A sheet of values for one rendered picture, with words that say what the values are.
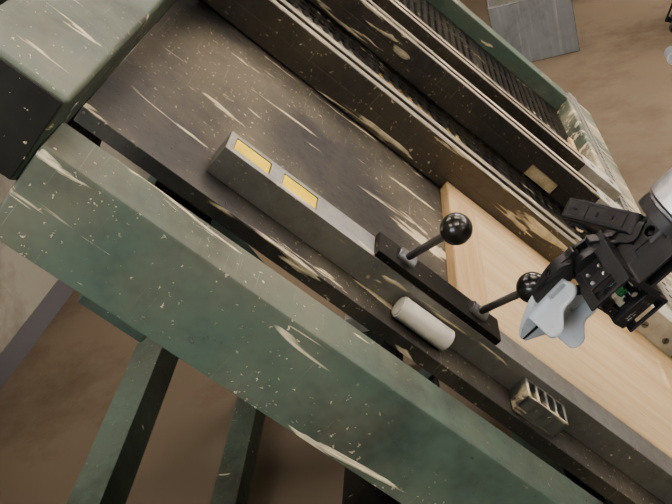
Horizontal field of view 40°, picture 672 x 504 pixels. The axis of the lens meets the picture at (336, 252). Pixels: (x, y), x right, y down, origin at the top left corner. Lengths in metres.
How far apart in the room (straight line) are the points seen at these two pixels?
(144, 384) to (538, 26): 4.38
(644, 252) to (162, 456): 2.79
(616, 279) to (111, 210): 0.50
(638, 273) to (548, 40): 5.34
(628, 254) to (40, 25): 0.62
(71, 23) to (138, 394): 1.60
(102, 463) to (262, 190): 1.28
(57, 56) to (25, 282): 3.98
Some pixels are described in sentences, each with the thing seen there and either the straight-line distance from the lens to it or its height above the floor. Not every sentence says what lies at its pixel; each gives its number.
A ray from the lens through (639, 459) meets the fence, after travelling 1.32.
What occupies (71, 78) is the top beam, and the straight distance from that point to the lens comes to 0.84.
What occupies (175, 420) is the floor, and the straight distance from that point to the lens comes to 3.73.
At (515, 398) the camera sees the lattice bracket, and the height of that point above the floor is 1.27.
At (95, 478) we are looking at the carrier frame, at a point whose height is 0.79.
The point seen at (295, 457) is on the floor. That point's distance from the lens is 3.29.
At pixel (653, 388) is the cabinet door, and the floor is 0.98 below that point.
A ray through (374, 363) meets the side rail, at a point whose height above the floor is 1.50.
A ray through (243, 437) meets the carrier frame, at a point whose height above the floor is 0.18.
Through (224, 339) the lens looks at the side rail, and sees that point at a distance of 0.88.
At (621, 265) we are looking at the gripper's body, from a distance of 0.97.
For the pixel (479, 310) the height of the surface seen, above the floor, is 1.38.
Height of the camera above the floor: 2.01
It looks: 27 degrees down
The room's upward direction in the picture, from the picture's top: 18 degrees counter-clockwise
